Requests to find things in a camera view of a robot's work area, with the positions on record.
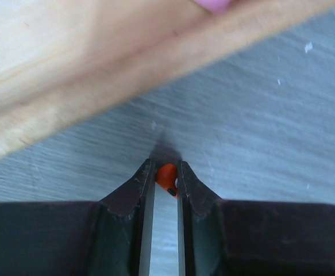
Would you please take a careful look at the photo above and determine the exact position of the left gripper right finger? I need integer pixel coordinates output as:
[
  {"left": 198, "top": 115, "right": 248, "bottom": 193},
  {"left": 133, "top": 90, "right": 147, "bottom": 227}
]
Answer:
[{"left": 177, "top": 161, "right": 335, "bottom": 275}]

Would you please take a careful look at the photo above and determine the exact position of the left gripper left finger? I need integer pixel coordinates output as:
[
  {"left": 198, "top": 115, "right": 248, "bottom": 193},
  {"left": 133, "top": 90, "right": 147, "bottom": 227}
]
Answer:
[{"left": 0, "top": 159, "right": 156, "bottom": 275}]

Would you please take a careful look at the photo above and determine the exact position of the orange earbud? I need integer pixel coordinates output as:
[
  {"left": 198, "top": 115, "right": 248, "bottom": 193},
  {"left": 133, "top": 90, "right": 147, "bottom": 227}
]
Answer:
[{"left": 155, "top": 163, "right": 178, "bottom": 198}]

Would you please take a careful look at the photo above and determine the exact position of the wooden clothes rack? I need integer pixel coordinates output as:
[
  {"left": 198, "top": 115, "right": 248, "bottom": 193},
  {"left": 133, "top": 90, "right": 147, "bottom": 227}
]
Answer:
[{"left": 0, "top": 1, "right": 335, "bottom": 158}]

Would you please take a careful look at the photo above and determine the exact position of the pink t-shirt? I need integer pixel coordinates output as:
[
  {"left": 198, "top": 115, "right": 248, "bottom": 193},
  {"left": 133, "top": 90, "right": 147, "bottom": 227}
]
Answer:
[{"left": 193, "top": 0, "right": 233, "bottom": 14}]

